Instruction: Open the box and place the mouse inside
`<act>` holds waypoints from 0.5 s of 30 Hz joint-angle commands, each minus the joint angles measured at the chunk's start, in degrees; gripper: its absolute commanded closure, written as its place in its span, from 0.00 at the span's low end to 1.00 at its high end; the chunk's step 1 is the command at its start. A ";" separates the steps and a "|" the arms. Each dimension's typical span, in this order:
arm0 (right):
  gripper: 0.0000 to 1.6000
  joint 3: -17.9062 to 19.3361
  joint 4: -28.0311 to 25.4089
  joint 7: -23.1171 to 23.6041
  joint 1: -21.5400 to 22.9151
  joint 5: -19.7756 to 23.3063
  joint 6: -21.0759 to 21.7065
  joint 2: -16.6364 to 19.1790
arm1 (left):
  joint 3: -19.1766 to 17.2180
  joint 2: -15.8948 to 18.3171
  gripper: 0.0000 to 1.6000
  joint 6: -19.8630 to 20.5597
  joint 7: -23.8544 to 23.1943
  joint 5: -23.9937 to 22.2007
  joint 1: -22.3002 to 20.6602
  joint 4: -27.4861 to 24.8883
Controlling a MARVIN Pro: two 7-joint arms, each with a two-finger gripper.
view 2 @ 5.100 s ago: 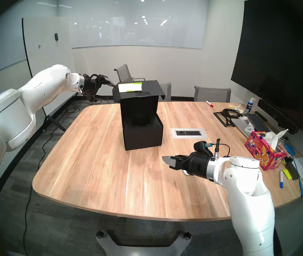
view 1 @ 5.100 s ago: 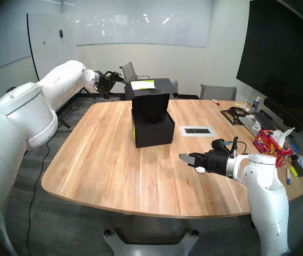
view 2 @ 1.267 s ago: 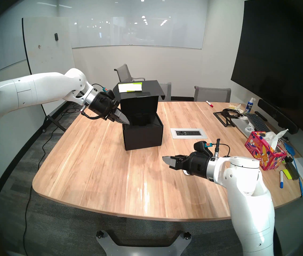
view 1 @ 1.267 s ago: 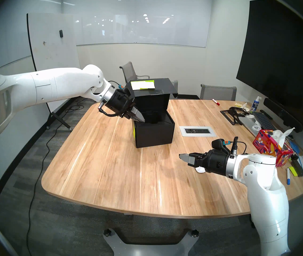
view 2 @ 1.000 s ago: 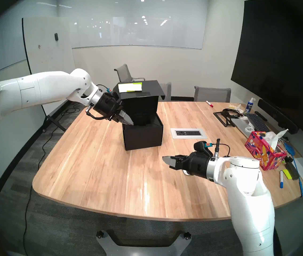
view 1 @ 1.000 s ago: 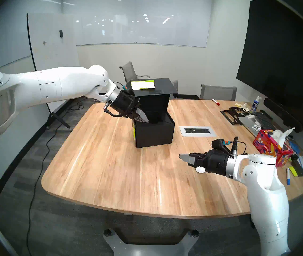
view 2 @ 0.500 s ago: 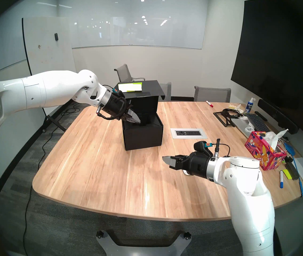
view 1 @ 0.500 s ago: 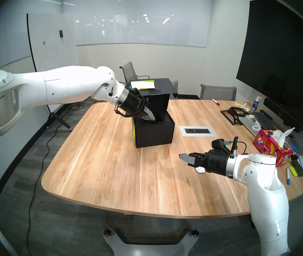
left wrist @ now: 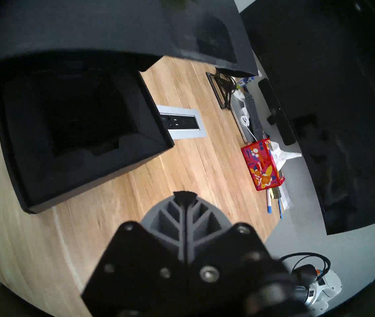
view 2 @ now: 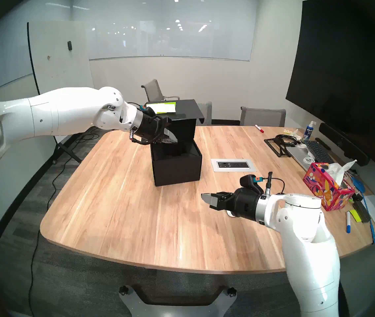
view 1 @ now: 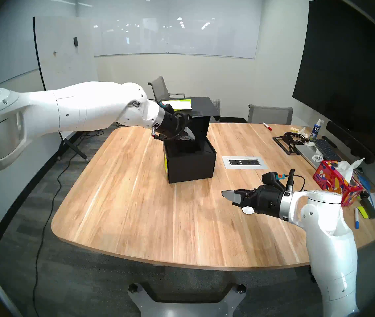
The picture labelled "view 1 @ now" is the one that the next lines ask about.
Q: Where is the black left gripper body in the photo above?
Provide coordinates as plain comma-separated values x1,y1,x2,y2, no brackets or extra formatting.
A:
152,103,191,142

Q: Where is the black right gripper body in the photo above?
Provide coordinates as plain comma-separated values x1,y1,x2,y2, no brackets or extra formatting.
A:
245,171,295,218

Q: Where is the black cardboard box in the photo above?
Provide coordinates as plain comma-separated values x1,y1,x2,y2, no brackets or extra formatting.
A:
161,97,221,184

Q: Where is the red floral tissue box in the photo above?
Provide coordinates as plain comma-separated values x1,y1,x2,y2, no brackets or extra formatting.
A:
313,160,363,208

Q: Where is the silver table power panel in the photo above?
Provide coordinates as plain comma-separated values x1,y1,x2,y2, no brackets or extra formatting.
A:
222,156,268,170

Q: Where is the gray mesh office chair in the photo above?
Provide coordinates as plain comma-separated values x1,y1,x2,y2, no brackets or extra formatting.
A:
211,99,221,123

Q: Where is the gray office chair with armrests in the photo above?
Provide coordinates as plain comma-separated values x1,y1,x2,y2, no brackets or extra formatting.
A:
148,76,186,104

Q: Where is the black laptop stand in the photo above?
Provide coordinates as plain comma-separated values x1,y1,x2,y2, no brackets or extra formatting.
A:
272,135,302,154

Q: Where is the silver laptop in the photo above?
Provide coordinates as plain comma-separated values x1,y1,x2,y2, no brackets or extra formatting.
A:
295,143,326,170

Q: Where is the black keyboard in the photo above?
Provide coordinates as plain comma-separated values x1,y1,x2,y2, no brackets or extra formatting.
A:
311,138,342,162

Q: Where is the gray plain-back office chair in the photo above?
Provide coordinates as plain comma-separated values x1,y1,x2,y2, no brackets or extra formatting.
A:
247,104,293,125

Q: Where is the whiteboard cleaner spray bottle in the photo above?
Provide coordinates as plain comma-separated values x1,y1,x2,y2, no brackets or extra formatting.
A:
309,119,324,140

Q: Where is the white tissue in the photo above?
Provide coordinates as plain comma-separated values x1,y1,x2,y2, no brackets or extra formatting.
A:
334,158,365,183

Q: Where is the blue fly swatter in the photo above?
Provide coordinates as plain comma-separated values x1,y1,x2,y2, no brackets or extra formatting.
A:
358,174,375,238

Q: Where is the black video conference bar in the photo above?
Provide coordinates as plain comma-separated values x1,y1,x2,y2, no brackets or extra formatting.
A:
326,121,375,164

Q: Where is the dark whiteboard eraser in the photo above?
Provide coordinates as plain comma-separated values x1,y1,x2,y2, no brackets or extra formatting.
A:
360,197,375,219

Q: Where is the rolling whiteboard on stand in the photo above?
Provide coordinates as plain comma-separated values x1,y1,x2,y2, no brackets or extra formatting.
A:
33,17,99,163

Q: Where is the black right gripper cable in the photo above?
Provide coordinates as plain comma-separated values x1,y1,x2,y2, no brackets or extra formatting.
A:
285,169,307,192

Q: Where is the coiled black cable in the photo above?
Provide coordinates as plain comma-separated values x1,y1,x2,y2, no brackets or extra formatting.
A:
283,132,308,144

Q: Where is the glass wall whiteboard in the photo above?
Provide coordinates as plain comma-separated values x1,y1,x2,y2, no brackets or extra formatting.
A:
75,0,262,59

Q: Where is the large black wall screen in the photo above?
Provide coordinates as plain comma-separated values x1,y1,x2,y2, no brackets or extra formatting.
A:
292,0,375,148

